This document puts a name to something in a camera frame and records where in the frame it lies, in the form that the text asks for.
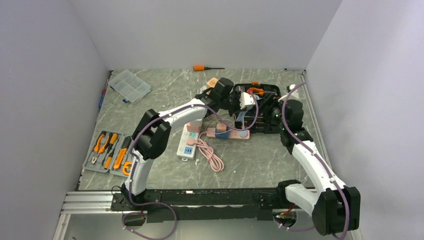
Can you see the aluminium rail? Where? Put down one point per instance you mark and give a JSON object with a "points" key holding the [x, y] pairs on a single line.
{"points": [[99, 202]]}

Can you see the blue cube adapter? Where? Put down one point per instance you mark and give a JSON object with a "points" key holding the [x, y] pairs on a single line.
{"points": [[224, 135]]}

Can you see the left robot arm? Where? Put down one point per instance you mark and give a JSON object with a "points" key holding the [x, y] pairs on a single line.
{"points": [[151, 136]]}

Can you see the pink power strip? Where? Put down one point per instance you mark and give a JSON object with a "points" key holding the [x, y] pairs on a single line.
{"points": [[233, 134]]}

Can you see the blue pen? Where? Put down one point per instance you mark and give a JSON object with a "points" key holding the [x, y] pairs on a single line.
{"points": [[102, 96]]}

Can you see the black tool case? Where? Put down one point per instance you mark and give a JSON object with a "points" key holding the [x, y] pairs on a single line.
{"points": [[244, 118]]}

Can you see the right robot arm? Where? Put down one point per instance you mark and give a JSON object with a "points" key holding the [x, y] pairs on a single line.
{"points": [[333, 206]]}

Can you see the orange pliers in black case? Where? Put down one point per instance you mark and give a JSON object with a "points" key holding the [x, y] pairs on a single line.
{"points": [[256, 91]]}

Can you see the grey tool case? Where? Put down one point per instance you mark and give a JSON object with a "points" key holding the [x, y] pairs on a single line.
{"points": [[110, 154]]}

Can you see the black base frame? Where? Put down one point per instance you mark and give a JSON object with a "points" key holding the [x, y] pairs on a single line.
{"points": [[161, 205]]}

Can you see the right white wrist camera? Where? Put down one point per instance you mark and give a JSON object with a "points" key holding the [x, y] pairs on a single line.
{"points": [[288, 96]]}

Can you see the pink cube adapter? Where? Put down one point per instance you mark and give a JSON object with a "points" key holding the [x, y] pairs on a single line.
{"points": [[194, 127]]}

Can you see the white power strip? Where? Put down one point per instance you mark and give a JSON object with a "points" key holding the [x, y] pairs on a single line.
{"points": [[188, 143]]}

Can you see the orange handle screwdriver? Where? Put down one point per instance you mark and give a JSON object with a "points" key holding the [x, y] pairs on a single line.
{"points": [[201, 68]]}

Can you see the small pink charger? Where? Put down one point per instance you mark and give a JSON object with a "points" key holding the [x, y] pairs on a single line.
{"points": [[220, 128]]}

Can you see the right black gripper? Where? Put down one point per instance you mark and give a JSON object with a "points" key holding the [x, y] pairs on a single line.
{"points": [[281, 103]]}

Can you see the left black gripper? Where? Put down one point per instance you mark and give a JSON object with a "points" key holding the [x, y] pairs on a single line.
{"points": [[237, 96]]}

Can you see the peach cube adapter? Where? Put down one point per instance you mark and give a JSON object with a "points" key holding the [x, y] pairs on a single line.
{"points": [[212, 82]]}

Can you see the clear plastic screw box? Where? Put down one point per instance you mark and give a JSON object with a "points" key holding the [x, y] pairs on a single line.
{"points": [[130, 86]]}

